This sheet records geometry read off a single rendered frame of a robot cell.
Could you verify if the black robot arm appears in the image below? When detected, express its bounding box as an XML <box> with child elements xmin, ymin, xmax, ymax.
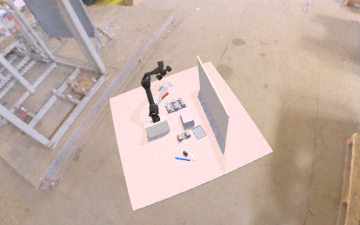
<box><xmin>141</xmin><ymin>61</ymin><xmax>165</xmax><ymax>123</ymax></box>

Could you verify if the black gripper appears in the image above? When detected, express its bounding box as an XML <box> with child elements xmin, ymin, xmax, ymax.
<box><xmin>156</xmin><ymin>66</ymin><xmax>172</xmax><ymax>80</ymax></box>

